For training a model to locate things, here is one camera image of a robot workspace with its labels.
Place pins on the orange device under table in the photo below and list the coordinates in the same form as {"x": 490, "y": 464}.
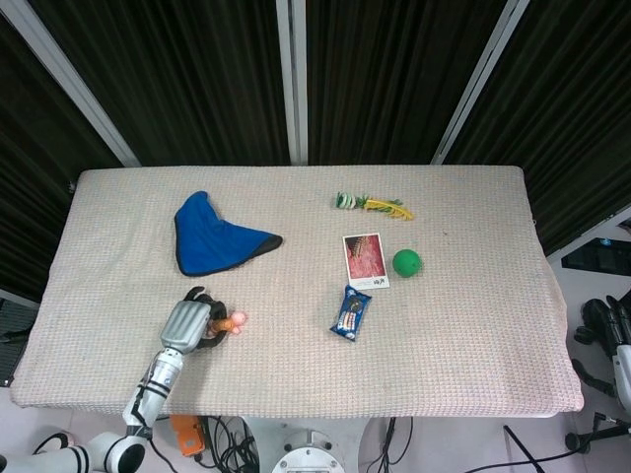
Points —
{"x": 189, "y": 436}

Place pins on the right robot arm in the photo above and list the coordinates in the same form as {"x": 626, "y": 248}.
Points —
{"x": 626, "y": 394}

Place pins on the green ball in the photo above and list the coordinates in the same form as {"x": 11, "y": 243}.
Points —
{"x": 406, "y": 263}

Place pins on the black equipment case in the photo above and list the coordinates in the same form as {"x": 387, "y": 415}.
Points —
{"x": 599, "y": 258}

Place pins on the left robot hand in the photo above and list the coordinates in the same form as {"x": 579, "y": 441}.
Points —
{"x": 187, "y": 322}

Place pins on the blue fabric pouch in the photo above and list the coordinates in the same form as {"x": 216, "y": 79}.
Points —
{"x": 212, "y": 236}

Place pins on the red photo card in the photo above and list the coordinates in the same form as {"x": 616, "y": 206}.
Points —
{"x": 366, "y": 261}

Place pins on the aluminium frame post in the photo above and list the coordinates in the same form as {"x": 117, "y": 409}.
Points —
{"x": 292, "y": 79}
{"x": 475, "y": 79}
{"x": 64, "y": 74}

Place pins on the orange pink turtle toy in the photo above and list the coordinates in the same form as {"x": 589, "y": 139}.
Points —
{"x": 231, "y": 322}

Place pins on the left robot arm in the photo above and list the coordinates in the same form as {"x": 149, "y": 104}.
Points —
{"x": 118, "y": 424}

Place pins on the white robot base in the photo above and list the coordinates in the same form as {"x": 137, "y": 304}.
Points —
{"x": 308, "y": 446}

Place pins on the black curtain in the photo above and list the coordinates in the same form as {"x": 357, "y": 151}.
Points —
{"x": 197, "y": 79}

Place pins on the beige woven table cloth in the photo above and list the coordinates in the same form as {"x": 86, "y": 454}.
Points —
{"x": 345, "y": 364}

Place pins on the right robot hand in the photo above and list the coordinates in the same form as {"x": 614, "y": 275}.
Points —
{"x": 613, "y": 325}

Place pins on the blue cookie packet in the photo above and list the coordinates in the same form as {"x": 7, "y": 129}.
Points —
{"x": 351, "y": 317}

